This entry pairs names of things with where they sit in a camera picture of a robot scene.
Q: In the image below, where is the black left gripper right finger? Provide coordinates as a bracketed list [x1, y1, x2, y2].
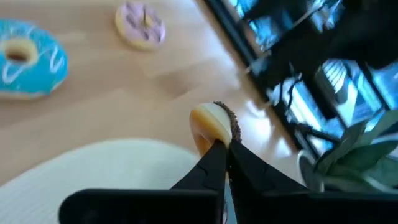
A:
[229, 141, 309, 224]

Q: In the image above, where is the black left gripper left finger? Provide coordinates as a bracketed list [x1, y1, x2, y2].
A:
[170, 139, 230, 216]

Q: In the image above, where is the small chocolate sprinkle donut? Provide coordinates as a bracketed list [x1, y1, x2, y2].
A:
[188, 101, 242, 156]

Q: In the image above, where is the small purple donut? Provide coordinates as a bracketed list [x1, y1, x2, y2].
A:
[114, 1, 167, 52]

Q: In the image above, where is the large blue donut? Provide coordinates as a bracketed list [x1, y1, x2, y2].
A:
[0, 18, 69, 100]

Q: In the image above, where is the white plant pot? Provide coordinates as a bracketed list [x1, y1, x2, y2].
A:
[297, 150, 326, 192]

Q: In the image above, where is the green potted plant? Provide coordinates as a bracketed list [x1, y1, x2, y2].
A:
[313, 108, 398, 191]

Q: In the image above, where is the round white woven placemat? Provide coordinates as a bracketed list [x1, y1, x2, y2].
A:
[0, 138, 200, 224]

